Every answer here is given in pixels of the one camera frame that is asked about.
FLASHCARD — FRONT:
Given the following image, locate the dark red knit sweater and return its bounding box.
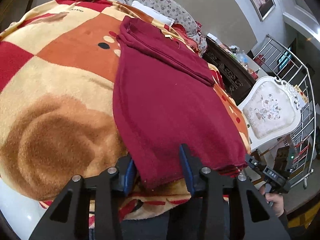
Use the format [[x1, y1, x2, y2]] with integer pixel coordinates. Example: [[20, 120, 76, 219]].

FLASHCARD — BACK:
[[113, 17, 250, 189]]

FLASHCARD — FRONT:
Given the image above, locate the person's right hand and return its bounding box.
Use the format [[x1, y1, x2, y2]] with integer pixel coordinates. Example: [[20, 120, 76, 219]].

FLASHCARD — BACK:
[[259, 184, 284, 217]]

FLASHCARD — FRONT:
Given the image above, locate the white ornate floral chair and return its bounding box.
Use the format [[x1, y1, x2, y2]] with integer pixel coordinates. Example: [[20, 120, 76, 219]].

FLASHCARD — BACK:
[[238, 76, 301, 152]]

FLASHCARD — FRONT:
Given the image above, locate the dark carved wooden cabinet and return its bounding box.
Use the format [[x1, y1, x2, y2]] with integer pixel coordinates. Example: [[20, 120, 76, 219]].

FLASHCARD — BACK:
[[202, 38, 255, 105]]

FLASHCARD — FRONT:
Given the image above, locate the metal drying rack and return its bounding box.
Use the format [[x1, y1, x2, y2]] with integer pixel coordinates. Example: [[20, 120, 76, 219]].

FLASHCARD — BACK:
[[252, 34, 317, 189]]

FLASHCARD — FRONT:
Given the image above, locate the clutter on cabinet top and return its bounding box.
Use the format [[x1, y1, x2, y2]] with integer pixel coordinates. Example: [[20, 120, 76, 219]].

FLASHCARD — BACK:
[[206, 33, 259, 80]]

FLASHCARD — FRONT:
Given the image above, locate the red orange cream blanket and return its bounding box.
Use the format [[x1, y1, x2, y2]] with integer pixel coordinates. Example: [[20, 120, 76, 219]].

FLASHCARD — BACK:
[[0, 0, 252, 229]]

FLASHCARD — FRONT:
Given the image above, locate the red embroidered pillow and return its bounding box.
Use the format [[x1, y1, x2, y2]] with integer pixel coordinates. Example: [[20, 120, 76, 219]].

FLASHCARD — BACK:
[[171, 23, 200, 53]]

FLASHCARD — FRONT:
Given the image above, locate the white pillow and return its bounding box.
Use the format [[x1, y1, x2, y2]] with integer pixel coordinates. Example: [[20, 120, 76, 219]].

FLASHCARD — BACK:
[[131, 1, 175, 27]]

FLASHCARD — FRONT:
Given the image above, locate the grey floral quilt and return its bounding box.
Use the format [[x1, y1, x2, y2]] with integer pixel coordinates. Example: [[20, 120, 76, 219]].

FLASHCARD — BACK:
[[115, 0, 207, 56]]

